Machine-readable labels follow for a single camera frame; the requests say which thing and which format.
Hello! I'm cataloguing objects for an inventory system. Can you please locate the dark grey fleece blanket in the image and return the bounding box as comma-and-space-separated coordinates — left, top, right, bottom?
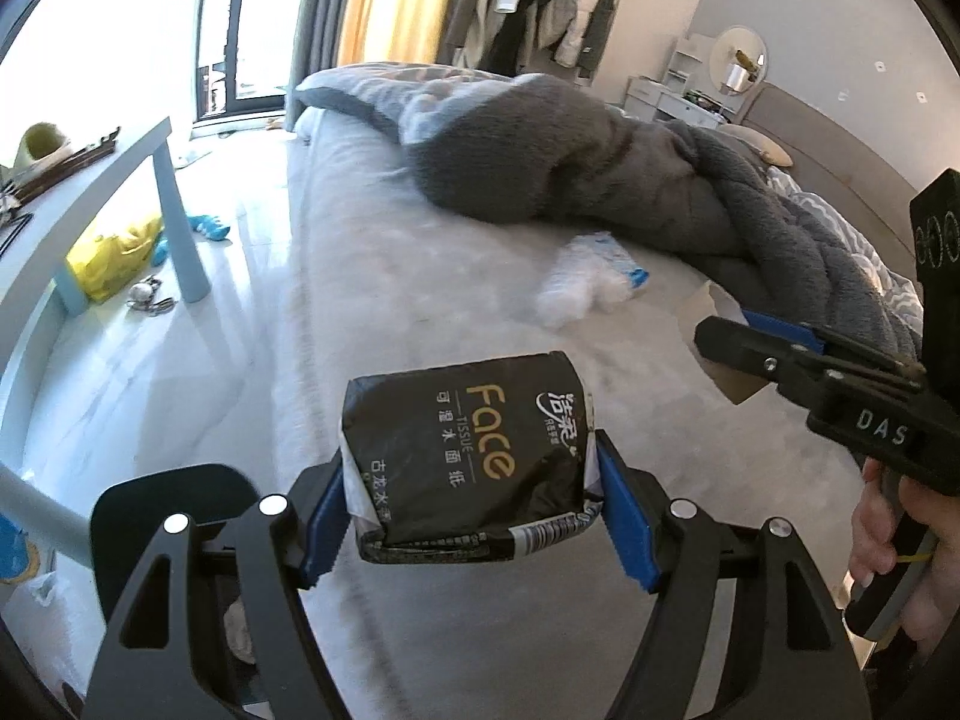
296, 64, 925, 362

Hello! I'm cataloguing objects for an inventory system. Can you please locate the blue white tissue packet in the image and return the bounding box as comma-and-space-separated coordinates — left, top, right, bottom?
574, 231, 650, 293

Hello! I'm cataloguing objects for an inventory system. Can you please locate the yellow plastic bag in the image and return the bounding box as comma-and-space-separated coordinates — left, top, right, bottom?
66, 214, 166, 302

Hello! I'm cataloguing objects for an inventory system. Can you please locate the metal keychain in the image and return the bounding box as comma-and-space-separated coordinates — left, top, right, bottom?
126, 277, 178, 314

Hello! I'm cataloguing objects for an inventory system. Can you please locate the yellow curtain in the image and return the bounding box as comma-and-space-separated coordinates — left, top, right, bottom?
337, 0, 470, 70

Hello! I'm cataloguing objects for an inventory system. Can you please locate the tan pillow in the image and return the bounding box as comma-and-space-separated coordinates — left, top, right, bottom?
724, 127, 794, 167

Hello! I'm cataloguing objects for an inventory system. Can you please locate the grey curtain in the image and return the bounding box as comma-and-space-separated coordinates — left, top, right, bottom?
289, 0, 368, 88

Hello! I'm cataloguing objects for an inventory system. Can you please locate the blue cloth item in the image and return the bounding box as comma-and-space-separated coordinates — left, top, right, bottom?
154, 214, 233, 265

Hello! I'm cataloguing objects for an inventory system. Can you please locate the black tissue packet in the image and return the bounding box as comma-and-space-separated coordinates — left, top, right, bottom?
341, 351, 601, 565

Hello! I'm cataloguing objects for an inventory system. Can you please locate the light blue table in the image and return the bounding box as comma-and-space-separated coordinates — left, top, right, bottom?
0, 116, 212, 563

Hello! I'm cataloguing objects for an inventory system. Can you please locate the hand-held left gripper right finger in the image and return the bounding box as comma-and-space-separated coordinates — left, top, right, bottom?
592, 431, 875, 720

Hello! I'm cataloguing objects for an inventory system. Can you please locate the grey patterned duvet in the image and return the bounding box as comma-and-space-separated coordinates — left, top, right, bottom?
765, 165, 928, 331

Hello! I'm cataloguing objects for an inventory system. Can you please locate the dark sliding door frame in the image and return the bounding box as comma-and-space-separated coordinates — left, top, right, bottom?
191, 0, 301, 125

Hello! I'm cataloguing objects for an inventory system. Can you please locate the grey bed headboard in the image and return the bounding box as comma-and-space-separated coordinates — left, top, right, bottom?
742, 82, 920, 271

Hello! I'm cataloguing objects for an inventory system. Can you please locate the green plush slipper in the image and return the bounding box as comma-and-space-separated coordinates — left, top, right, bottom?
16, 122, 73, 166

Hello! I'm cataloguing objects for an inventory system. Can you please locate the white plastic bag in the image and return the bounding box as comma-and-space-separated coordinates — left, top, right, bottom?
0, 570, 77, 691

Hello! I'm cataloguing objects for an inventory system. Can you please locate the white vanity desk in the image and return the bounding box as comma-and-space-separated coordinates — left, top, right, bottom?
626, 37, 740, 128

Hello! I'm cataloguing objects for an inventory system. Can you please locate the bed with grey sheet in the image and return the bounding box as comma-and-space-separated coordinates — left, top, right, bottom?
285, 64, 931, 720

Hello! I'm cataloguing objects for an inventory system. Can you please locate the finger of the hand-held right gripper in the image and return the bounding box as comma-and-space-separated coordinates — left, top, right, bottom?
694, 317, 833, 406
739, 310, 925, 382

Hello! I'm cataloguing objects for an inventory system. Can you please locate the pale hanging jacket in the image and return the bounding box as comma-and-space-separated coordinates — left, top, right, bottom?
553, 0, 610, 67

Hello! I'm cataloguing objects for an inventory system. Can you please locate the black trash bin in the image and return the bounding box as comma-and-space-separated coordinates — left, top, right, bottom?
88, 463, 260, 720

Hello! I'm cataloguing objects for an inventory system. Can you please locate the black hanging jacket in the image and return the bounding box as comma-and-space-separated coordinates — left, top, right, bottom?
487, 0, 583, 76

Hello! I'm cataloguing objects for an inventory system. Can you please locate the olive hanging garment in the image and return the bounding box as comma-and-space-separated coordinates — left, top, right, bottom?
579, 0, 625, 82

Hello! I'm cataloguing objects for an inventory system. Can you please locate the clear plastic packet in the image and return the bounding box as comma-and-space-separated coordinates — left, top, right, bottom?
536, 236, 631, 329

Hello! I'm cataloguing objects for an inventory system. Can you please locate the grey hanging coat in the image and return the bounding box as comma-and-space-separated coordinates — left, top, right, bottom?
435, 0, 500, 73

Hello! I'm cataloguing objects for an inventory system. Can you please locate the wide cardboard tape core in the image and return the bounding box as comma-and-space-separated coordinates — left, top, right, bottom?
679, 283, 785, 404

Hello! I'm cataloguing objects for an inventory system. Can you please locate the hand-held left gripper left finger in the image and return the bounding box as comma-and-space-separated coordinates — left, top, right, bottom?
81, 460, 353, 720

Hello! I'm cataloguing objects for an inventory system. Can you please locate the blue plastic packet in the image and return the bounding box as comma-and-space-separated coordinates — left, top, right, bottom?
0, 517, 43, 586

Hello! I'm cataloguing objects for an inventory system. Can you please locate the round mirror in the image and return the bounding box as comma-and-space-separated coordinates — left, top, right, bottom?
709, 26, 770, 95

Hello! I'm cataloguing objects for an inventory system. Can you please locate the person's right hand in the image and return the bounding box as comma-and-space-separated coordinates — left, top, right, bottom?
850, 457, 906, 590

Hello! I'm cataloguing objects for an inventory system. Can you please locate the dark brown sticks bundle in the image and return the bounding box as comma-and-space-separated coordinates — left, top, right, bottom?
11, 127, 121, 200

